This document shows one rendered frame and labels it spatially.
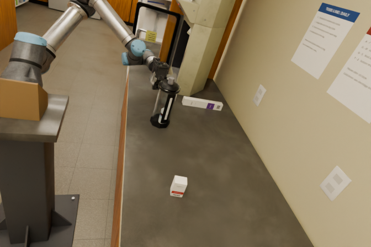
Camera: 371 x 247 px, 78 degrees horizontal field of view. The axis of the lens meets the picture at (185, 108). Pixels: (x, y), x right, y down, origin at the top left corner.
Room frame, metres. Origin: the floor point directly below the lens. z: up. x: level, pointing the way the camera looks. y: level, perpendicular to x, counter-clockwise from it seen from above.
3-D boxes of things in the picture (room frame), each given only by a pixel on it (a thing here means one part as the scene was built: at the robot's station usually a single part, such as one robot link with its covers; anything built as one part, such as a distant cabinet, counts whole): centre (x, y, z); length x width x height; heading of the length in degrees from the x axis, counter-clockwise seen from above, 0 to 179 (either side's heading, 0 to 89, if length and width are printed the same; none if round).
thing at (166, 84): (1.01, 0.11, 1.18); 0.09 x 0.09 x 0.07
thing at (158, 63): (1.16, 0.21, 1.17); 0.12 x 0.08 x 0.09; 35
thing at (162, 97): (1.01, 0.11, 1.06); 0.11 x 0.11 x 0.21
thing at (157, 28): (1.64, 0.38, 1.19); 0.30 x 0.01 x 0.40; 100
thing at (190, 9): (1.50, 0.21, 1.46); 0.32 x 0.11 x 0.10; 20
